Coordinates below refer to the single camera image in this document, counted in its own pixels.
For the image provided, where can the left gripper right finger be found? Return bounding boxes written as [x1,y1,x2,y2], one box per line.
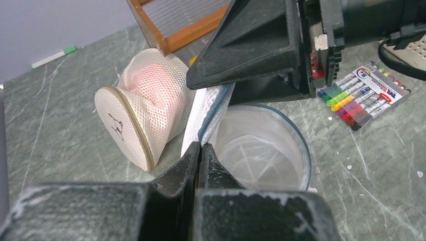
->
[194,144,341,240]

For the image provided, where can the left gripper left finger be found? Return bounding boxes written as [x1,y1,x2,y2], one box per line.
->
[1,142,201,240]

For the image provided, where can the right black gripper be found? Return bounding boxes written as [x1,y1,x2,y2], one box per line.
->
[186,0,345,103]

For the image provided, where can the round white mesh laundry bag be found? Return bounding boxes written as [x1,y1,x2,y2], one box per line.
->
[181,84,312,191]

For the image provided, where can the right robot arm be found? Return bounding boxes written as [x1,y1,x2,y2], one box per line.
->
[186,1,425,104]

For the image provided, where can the pink mesh laundry bag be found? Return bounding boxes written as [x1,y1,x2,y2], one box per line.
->
[94,48,195,172]

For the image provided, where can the cream plastic laundry basket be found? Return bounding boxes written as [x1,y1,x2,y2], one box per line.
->
[384,35,425,71]

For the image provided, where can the yellow small block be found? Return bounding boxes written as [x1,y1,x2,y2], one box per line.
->
[189,56,197,66]

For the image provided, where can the orange wooden shelf rack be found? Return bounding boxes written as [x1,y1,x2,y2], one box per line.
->
[127,1,230,58]

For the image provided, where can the coloured marker pack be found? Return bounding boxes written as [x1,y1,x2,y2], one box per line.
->
[317,61,411,132]

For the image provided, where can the green white marker pen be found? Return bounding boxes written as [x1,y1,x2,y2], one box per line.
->
[31,46,77,69]

